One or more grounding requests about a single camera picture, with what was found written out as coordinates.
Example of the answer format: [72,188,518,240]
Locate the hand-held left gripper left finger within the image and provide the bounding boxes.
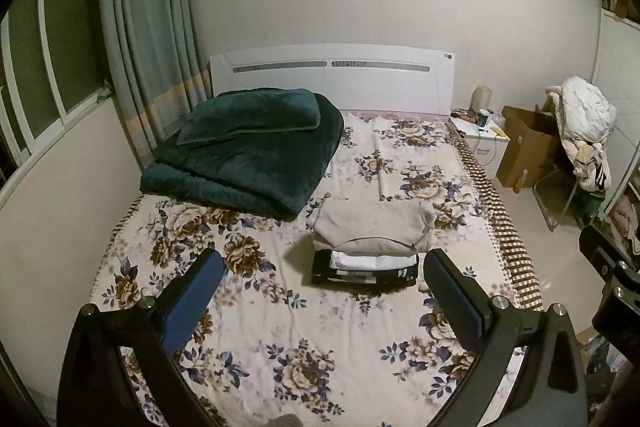
[57,248,226,427]

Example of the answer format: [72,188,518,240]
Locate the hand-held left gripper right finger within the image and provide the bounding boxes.
[423,249,589,427]

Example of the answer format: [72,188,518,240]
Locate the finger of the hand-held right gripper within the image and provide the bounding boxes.
[579,224,635,280]

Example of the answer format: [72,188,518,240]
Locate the beige long-sleeve shirt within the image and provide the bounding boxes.
[306,200,442,258]

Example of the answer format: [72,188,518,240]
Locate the person's right forearm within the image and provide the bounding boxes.
[612,357,640,427]

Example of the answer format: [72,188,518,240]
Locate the black folded clothes stack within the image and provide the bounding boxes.
[310,250,420,289]

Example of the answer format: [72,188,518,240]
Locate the pink folded cloth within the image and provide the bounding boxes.
[614,196,639,239]

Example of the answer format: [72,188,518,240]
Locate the patterned hanging garment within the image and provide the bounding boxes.
[560,136,612,194]

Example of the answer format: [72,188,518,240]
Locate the white folded garment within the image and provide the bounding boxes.
[330,251,419,271]

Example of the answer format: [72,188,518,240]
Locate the bed with floral sheet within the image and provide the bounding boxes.
[89,107,546,427]

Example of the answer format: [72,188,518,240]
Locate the brown cardboard box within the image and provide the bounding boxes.
[494,105,564,191]

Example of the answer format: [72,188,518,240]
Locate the dark green folded blanket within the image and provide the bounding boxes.
[139,88,346,223]

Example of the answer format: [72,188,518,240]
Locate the white nightstand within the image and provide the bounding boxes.
[448,109,511,178]

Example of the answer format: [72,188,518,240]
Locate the dark green pillow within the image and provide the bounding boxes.
[177,89,322,147]

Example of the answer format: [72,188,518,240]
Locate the beige table lamp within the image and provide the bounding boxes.
[472,85,494,113]

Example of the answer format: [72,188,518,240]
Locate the brown storage box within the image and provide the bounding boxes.
[602,0,639,21]

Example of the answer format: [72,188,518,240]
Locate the white headboard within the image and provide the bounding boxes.
[208,44,456,116]

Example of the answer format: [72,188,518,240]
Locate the pale blue curtain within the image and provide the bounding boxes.
[97,0,212,168]

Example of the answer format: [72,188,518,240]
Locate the white framed window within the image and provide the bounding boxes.
[0,0,110,190]

